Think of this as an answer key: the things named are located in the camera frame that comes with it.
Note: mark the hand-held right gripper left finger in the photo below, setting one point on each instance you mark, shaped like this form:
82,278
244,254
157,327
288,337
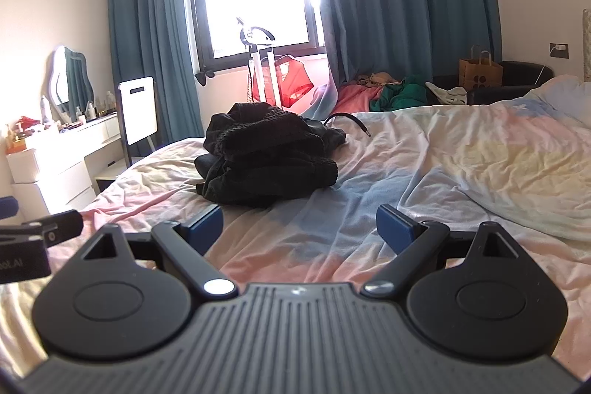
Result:
207,224

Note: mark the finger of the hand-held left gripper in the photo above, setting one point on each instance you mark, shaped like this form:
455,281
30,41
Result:
7,208
60,225

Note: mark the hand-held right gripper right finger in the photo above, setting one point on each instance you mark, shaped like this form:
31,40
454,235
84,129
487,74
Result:
392,224

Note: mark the black pants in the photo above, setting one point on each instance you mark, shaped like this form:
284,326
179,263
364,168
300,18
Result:
221,186

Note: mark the white dresser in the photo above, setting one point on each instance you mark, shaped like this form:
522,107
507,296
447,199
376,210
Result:
69,168

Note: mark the pastel bed duvet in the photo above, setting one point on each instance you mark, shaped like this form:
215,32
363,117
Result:
461,172

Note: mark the cosmetics on dresser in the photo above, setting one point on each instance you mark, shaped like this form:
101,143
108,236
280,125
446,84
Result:
69,117

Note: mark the green cloth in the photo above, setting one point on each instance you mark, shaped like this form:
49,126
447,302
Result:
401,94

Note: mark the pink cloth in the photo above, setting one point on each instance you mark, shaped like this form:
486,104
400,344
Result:
355,96

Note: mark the white chair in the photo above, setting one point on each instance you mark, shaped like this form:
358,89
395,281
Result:
136,108

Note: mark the white cloth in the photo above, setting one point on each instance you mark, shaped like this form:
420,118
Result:
448,95

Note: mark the beige cloth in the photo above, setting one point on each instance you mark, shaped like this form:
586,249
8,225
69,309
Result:
378,78

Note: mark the wavy white framed mirror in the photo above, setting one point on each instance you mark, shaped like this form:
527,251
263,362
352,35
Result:
74,78

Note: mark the red garment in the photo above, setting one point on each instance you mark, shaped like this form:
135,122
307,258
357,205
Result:
295,82

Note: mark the brown paper bag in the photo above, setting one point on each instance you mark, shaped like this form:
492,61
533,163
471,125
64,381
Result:
480,73

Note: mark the white garment steamer stand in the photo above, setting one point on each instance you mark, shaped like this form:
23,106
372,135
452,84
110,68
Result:
261,52

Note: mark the black armchair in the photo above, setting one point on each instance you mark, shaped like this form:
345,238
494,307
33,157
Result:
521,75

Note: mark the pastel pillow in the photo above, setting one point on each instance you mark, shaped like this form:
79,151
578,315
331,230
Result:
568,91

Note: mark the white quilted headboard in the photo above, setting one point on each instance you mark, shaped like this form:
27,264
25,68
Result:
587,48

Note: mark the wall socket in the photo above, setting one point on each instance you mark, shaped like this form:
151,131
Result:
559,51

